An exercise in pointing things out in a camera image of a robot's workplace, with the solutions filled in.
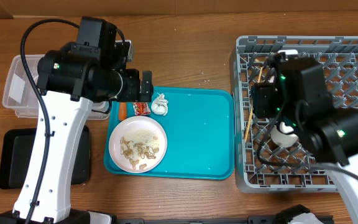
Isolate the orange carrot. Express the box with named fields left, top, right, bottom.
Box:
left=118, top=102, right=127, bottom=121

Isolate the red snack wrapper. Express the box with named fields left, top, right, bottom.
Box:
left=133, top=102, right=151, bottom=116

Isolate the wooden chopstick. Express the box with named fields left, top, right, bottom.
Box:
left=244, top=67, right=264, bottom=142

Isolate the white cup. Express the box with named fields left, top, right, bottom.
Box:
left=270, top=122, right=298, bottom=147

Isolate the pink plate with food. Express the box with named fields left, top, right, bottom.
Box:
left=108, top=116, right=167, bottom=174

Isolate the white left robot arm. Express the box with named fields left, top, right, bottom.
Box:
left=0, top=17, right=154, bottom=223

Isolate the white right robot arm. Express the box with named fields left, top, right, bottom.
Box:
left=251, top=50, right=358, bottom=223

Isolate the grey dishwasher rack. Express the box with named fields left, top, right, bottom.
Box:
left=231, top=35, right=358, bottom=192

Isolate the crumpled white tissue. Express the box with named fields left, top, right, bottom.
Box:
left=151, top=93, right=168, bottom=116

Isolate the teal plastic tray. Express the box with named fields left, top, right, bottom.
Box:
left=103, top=86, right=235, bottom=180

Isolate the clear plastic bin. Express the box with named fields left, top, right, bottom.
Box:
left=2, top=54, right=109, bottom=120

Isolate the black tray bin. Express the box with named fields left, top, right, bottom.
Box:
left=0, top=126, right=91, bottom=189

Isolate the black rail at table edge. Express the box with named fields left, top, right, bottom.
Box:
left=88, top=204, right=335, bottom=224

